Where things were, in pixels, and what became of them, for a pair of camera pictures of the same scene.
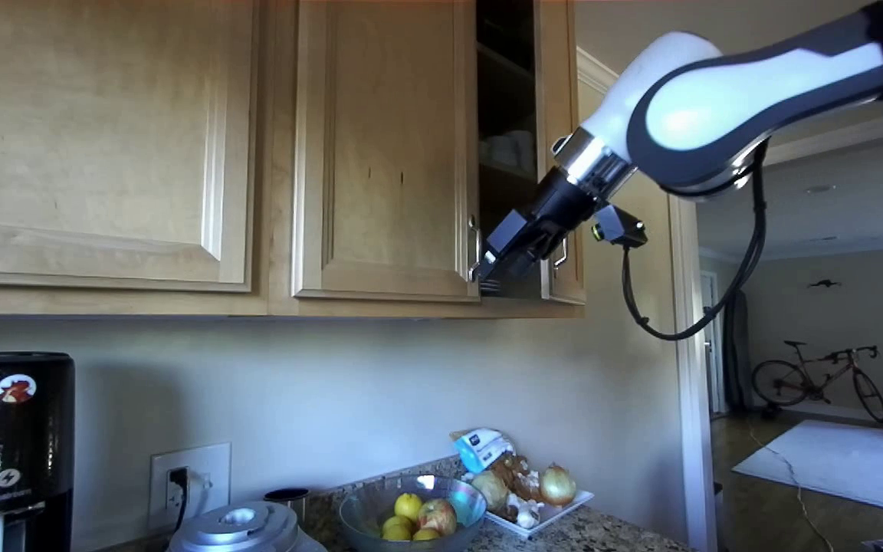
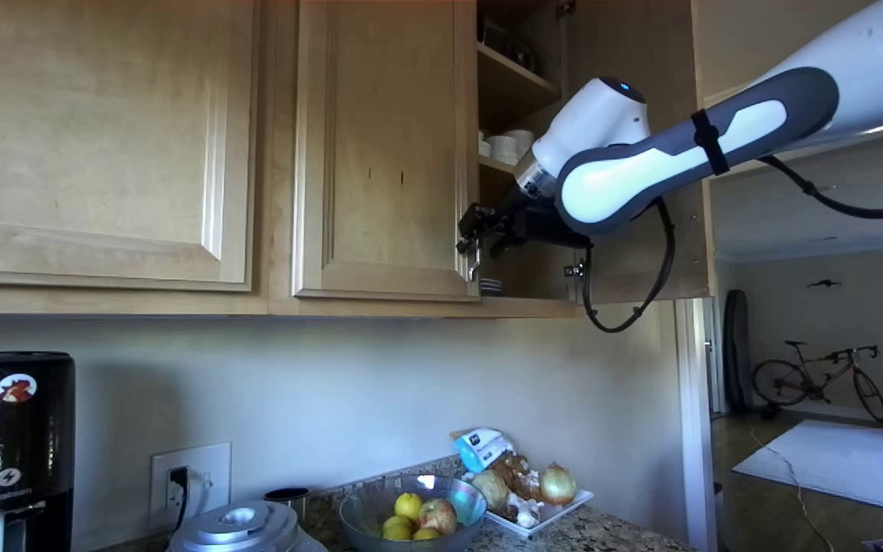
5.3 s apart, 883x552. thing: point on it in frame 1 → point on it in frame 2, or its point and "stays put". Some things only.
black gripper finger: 488,271 → 473,225
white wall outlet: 209,481 stays put
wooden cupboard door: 388,152 stays put
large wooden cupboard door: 105,145 stays put
